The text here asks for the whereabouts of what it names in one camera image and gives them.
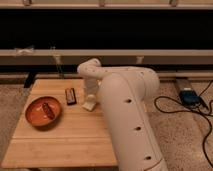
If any black cable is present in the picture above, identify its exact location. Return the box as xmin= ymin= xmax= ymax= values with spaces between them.
xmin=153 ymin=79 xmax=213 ymax=168

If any orange ceramic bowl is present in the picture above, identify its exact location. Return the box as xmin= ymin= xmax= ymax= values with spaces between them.
xmin=25 ymin=96 xmax=62 ymax=127

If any grey metal rail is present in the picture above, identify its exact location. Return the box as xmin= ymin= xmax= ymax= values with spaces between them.
xmin=0 ymin=49 xmax=213 ymax=65

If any white sponge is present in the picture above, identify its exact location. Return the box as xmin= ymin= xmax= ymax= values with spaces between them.
xmin=82 ymin=101 xmax=97 ymax=111

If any brown snack bar in bowl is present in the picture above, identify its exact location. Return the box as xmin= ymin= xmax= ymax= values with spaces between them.
xmin=42 ymin=103 xmax=55 ymax=119

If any dark chocolate bar packet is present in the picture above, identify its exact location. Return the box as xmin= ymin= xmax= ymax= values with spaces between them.
xmin=65 ymin=88 xmax=77 ymax=105

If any blue power box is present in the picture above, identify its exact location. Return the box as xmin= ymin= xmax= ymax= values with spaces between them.
xmin=179 ymin=89 xmax=199 ymax=106

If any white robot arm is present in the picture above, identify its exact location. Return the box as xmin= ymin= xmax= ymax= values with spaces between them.
xmin=77 ymin=58 xmax=168 ymax=171

